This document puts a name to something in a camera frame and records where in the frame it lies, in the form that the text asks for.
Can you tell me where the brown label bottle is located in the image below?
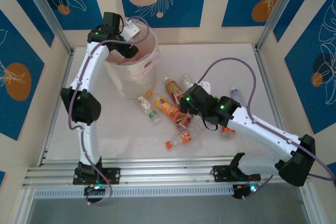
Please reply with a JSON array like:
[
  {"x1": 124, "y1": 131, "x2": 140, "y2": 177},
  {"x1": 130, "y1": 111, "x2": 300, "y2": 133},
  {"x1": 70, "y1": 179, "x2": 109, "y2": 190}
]
[{"x1": 175, "y1": 112, "x2": 196, "y2": 132}]

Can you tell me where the gold red label bottle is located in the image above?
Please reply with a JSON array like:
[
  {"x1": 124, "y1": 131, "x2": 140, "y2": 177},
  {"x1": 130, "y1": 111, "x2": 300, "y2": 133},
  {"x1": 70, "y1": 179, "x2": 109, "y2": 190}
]
[{"x1": 163, "y1": 77, "x2": 187, "y2": 105}]

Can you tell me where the orange cap orange label bottle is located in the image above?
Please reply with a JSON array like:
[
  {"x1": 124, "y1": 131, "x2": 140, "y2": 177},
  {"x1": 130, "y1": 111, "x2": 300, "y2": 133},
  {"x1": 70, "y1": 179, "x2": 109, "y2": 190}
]
[{"x1": 165, "y1": 129, "x2": 192, "y2": 149}]

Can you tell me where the clear bottle white green label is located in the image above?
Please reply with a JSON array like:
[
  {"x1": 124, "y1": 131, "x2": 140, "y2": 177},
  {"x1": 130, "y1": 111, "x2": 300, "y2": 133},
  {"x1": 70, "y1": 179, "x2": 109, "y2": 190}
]
[
  {"x1": 182, "y1": 75, "x2": 196, "y2": 88},
  {"x1": 137, "y1": 95, "x2": 161, "y2": 124}
]

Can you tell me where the stubby orange label bottle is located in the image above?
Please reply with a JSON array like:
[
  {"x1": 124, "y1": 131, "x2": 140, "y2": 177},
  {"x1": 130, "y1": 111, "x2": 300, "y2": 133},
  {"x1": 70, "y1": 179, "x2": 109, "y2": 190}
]
[{"x1": 219, "y1": 125, "x2": 236, "y2": 140}]

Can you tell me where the white plastic bin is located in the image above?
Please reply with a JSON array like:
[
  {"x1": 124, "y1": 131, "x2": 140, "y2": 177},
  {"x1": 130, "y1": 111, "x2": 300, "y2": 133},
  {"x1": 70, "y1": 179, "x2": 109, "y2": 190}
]
[{"x1": 101, "y1": 16, "x2": 161, "y2": 101}]

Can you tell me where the orange juice bottle yellow cap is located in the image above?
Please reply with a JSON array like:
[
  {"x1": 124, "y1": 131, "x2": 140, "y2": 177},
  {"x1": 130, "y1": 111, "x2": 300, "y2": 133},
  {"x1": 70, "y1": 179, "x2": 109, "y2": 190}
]
[{"x1": 145, "y1": 90, "x2": 184, "y2": 123}]

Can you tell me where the controller board with LEDs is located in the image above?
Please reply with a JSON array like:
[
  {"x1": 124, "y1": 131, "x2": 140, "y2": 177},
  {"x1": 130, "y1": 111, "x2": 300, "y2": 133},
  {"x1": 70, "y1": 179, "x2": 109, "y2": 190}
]
[
  {"x1": 232, "y1": 182, "x2": 263, "y2": 200},
  {"x1": 83, "y1": 184, "x2": 106, "y2": 204}
]

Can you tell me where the thin black gripper wire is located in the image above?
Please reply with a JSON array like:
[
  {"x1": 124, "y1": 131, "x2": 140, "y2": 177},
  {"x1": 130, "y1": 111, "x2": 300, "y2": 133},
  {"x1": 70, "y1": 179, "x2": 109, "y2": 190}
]
[{"x1": 201, "y1": 115, "x2": 219, "y2": 132}]

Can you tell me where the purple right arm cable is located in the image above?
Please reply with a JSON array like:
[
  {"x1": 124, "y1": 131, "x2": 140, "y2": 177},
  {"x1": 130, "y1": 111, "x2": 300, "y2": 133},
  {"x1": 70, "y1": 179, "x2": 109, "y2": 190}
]
[{"x1": 198, "y1": 57, "x2": 336, "y2": 192}]

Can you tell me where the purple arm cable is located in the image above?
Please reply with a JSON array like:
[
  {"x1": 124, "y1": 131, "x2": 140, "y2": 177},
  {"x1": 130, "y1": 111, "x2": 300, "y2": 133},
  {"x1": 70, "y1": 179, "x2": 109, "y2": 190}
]
[
  {"x1": 198, "y1": 57, "x2": 336, "y2": 192},
  {"x1": 67, "y1": 16, "x2": 151, "y2": 206}
]

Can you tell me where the aluminium table side rail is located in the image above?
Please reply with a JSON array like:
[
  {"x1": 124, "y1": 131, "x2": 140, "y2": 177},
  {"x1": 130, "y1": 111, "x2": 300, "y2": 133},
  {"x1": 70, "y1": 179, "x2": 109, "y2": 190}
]
[
  {"x1": 252, "y1": 45, "x2": 288, "y2": 158},
  {"x1": 38, "y1": 50, "x2": 76, "y2": 168}
]

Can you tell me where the aluminium frame post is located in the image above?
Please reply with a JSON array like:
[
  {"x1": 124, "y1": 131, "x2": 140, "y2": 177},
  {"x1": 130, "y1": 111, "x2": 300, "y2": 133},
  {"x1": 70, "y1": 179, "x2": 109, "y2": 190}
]
[
  {"x1": 255, "y1": 0, "x2": 308, "y2": 51},
  {"x1": 18, "y1": 0, "x2": 74, "y2": 56}
]

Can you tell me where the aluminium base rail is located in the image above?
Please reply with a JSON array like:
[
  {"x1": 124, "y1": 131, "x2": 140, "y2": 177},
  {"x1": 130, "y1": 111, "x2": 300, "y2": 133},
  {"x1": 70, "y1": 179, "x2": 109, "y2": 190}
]
[{"x1": 22, "y1": 157, "x2": 274, "y2": 189}]

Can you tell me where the white slotted cable duct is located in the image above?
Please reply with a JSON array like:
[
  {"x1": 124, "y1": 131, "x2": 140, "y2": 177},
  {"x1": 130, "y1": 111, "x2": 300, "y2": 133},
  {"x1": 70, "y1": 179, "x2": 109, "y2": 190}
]
[{"x1": 33, "y1": 184, "x2": 237, "y2": 200}]

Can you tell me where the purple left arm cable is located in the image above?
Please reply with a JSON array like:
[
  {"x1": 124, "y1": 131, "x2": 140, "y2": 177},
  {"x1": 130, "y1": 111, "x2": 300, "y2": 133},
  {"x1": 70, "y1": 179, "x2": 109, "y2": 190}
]
[{"x1": 67, "y1": 16, "x2": 151, "y2": 206}]

